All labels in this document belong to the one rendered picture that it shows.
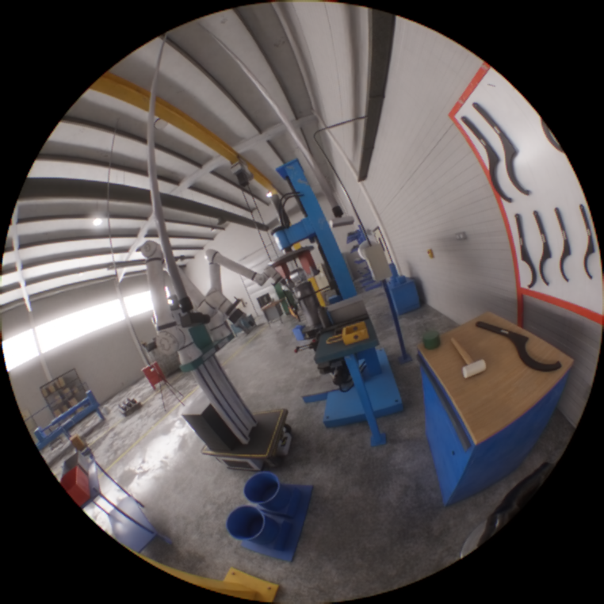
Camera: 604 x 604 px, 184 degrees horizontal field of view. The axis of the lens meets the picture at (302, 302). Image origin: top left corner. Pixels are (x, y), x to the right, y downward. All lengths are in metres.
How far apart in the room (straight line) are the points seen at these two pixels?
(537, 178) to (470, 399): 1.33
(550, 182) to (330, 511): 2.52
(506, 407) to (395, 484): 1.08
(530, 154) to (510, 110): 0.28
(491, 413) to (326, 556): 1.31
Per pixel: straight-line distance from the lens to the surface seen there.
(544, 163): 1.53
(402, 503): 1.61
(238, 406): 2.05
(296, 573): 1.70
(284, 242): 2.10
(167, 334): 1.23
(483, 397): 0.83
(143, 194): 6.35
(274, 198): 2.26
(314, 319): 2.09
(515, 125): 1.60
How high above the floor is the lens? 1.55
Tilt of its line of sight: 7 degrees down
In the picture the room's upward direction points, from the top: 23 degrees counter-clockwise
